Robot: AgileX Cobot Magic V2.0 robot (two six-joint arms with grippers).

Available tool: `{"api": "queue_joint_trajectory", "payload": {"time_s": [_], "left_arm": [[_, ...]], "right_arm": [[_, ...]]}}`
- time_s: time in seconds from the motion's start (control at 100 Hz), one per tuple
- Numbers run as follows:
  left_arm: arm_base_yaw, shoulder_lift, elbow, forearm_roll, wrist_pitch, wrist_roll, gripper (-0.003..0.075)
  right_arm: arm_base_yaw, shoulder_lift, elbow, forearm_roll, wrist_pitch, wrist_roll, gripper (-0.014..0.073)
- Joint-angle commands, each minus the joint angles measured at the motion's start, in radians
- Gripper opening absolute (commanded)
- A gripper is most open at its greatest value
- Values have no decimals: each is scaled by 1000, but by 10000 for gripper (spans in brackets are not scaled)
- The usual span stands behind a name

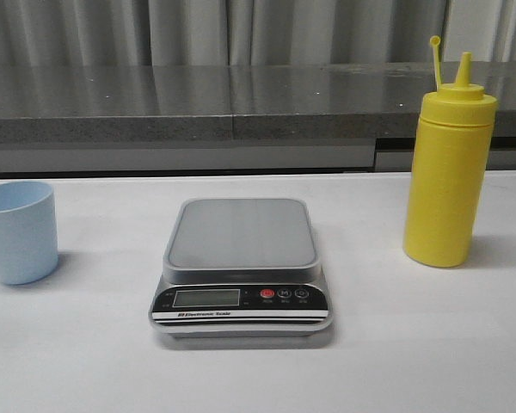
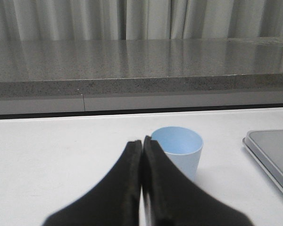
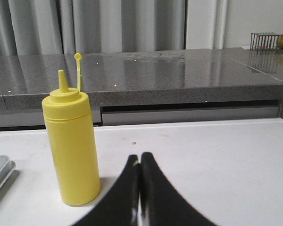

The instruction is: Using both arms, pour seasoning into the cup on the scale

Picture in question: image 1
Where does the yellow squeeze bottle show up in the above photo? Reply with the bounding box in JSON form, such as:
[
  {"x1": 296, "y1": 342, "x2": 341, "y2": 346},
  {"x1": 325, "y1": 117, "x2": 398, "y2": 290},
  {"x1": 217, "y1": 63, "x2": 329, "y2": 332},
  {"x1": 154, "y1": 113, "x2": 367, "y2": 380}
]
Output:
[{"x1": 403, "y1": 35, "x2": 498, "y2": 268}]

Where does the grey stone counter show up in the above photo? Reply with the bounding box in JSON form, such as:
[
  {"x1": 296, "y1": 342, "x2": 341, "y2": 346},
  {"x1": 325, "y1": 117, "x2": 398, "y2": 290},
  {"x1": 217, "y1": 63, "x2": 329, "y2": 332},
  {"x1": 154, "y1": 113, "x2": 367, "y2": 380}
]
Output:
[{"x1": 0, "y1": 60, "x2": 516, "y2": 174}]

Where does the light blue plastic cup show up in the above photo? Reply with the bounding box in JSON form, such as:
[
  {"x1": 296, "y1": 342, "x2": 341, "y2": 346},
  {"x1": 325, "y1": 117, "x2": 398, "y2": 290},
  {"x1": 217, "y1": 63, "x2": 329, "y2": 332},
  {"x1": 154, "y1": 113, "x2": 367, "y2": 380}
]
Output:
[{"x1": 0, "y1": 182, "x2": 58, "y2": 285}]

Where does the silver electronic kitchen scale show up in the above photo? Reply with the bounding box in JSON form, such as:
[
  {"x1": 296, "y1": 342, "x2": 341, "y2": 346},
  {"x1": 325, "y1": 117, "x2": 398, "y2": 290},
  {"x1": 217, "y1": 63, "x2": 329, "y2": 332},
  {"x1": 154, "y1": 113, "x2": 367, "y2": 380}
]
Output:
[{"x1": 149, "y1": 198, "x2": 333, "y2": 338}]

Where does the grey curtain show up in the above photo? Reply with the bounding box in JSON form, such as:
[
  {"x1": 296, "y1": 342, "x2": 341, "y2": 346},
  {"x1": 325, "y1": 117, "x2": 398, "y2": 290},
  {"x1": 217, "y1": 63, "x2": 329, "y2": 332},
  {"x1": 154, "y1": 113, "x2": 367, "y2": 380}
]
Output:
[{"x1": 0, "y1": 0, "x2": 451, "y2": 68}]

